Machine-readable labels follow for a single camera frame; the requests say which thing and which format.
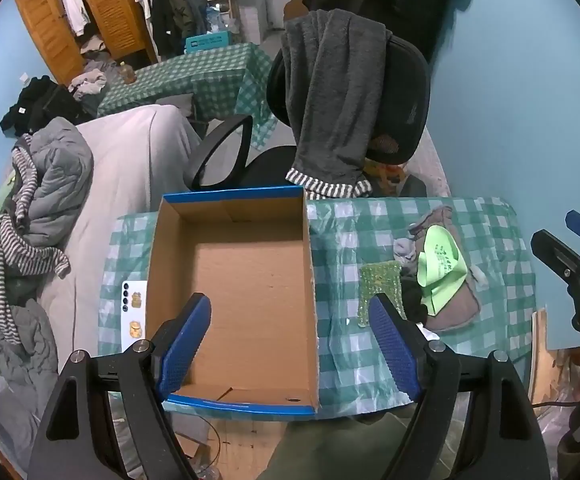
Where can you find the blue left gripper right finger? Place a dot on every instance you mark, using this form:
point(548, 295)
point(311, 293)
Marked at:
point(398, 341)

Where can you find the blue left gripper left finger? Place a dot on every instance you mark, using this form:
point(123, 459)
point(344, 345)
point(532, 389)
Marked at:
point(178, 341)

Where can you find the brown fuzzy sock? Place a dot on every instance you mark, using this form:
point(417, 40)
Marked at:
point(464, 306)

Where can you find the green sparkly dish cloth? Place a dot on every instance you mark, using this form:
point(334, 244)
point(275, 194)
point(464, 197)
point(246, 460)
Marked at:
point(379, 278)

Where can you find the light green microfiber cloth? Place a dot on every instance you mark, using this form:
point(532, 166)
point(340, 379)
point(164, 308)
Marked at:
point(442, 270)

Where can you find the light grey knit sock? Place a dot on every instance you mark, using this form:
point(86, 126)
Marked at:
point(405, 253)

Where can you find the black sock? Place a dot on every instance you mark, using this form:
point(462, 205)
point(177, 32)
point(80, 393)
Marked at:
point(411, 297)

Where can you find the green checkered tablecloth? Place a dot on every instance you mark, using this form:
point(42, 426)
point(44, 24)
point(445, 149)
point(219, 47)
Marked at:
point(363, 246)

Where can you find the white sticker card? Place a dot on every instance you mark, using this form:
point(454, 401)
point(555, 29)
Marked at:
point(133, 310)

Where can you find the blue cardboard box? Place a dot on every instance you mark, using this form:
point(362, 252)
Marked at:
point(254, 351)

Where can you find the orange snack bag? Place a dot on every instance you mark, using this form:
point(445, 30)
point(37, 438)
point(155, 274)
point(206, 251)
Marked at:
point(385, 174)

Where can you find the striped grey white garment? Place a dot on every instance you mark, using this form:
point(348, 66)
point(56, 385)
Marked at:
point(16, 253)

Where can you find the grey quilted jacket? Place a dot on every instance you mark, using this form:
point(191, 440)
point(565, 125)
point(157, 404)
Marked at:
point(64, 166)

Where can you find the black office chair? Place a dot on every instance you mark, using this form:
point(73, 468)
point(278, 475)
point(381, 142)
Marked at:
point(398, 129)

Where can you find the far green checkered table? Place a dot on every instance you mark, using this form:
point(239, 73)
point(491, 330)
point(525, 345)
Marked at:
point(223, 82)

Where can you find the black clothes pile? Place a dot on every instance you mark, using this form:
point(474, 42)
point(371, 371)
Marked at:
point(40, 101)

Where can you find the dark grey striped-cuff garment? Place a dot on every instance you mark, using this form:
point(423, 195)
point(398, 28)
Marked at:
point(334, 64)

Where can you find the teal plastic crate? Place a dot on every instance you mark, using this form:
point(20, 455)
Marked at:
point(209, 41)

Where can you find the hanging dark jackets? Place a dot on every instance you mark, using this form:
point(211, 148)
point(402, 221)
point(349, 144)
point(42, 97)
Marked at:
point(171, 22)

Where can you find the wooden louvered wardrobe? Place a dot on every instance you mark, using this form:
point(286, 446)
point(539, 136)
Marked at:
point(63, 30)

